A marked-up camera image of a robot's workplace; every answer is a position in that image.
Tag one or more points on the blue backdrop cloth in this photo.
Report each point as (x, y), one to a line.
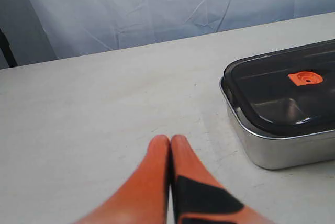
(46, 30)

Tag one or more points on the stainless steel lunch box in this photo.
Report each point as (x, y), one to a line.
(273, 152)

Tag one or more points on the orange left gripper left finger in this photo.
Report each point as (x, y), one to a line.
(144, 197)

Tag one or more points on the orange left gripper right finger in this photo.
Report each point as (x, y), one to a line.
(198, 197)

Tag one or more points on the dark transparent box lid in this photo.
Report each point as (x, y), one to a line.
(288, 92)

